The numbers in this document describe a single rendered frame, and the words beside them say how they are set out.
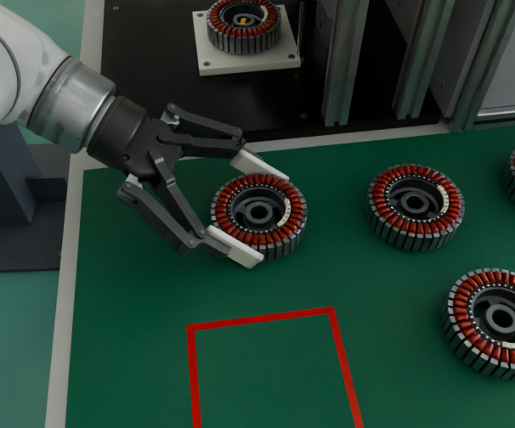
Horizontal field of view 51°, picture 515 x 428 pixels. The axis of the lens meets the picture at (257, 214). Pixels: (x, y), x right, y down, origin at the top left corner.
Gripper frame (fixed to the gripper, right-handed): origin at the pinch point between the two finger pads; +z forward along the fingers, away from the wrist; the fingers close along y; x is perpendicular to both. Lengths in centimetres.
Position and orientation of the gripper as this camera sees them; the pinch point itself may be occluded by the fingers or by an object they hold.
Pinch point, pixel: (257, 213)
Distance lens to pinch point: 63.7
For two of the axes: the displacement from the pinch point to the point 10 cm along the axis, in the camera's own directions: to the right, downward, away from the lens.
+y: -2.7, 7.7, -5.8
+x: 4.8, -4.2, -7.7
